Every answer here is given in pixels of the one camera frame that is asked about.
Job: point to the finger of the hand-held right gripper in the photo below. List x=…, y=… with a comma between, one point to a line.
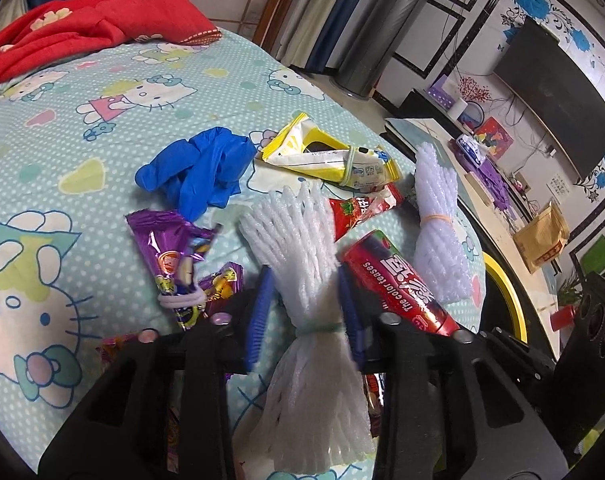
x=522, y=355

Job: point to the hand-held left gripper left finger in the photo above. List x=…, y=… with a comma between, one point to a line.
x=260, y=310

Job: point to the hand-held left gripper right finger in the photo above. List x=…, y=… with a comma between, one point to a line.
x=351, y=320

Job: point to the black bin with yellow rim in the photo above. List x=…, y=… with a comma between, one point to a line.
x=505, y=290

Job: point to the white foam fruit net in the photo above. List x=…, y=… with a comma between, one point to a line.
x=307, y=260
x=435, y=190

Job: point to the red strawberry snack packet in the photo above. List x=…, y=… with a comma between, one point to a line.
x=357, y=210

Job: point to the yellow snack packet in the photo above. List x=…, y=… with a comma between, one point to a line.
x=292, y=145

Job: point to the small red object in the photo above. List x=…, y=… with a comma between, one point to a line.
x=562, y=319

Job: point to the small purple snack packet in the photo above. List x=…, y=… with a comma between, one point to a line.
x=225, y=282

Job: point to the red tube-shaped candy wrapper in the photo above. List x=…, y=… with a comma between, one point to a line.
x=392, y=280

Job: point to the green bag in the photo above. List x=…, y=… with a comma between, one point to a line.
x=597, y=255

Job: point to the multicolour foil wrapper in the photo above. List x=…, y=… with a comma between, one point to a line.
x=373, y=400

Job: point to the brown paper bag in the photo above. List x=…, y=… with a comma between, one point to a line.
x=540, y=235

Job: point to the large purple snack packet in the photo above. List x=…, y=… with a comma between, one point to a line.
x=167, y=250

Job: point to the blue rubber glove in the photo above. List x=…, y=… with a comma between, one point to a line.
x=202, y=160

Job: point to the purple plastic toy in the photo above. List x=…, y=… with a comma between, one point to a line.
x=487, y=180

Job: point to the grey flat board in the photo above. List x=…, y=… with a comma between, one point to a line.
x=412, y=135

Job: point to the red picture card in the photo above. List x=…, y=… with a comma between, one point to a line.
x=495, y=137

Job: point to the black flat television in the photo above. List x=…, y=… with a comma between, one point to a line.
x=557, y=95

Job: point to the small purple box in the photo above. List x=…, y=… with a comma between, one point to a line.
x=441, y=91

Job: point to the blue and beige curtain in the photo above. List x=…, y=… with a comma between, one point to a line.
x=327, y=10

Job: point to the tall steel cylinder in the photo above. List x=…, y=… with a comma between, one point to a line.
x=392, y=15

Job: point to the red flowered blanket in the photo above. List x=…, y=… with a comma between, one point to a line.
x=82, y=20

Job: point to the wooden door frame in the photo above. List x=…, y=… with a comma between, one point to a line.
x=267, y=0

